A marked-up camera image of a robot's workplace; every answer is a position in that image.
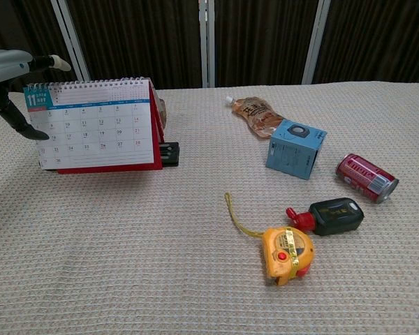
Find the orange drink pouch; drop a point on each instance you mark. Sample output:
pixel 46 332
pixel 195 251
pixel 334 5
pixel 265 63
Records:
pixel 255 117

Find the beige woven tablecloth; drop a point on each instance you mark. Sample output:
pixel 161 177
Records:
pixel 125 244

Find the red soda can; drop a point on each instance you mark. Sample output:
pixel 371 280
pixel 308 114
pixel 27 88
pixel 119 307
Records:
pixel 365 178

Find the red desk calendar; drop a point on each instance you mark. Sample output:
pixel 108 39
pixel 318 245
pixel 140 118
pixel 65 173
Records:
pixel 94 132

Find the light blue cardboard box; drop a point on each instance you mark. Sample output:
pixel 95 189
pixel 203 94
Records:
pixel 293 153

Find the wooden round object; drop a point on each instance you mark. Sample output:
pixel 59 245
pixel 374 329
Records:
pixel 161 111

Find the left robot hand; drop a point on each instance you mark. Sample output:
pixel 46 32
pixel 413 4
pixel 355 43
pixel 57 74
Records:
pixel 3 68

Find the black clamp block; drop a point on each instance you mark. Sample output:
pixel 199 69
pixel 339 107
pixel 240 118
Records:
pixel 171 155

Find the yellow tape measure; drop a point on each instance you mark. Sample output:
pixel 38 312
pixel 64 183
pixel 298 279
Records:
pixel 286 254

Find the black ink bottle red cap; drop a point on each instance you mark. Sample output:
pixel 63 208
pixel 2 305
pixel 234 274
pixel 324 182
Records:
pixel 335 216

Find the white screen frame post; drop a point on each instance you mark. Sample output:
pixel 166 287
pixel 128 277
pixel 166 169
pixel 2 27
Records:
pixel 71 38
pixel 316 42
pixel 207 42

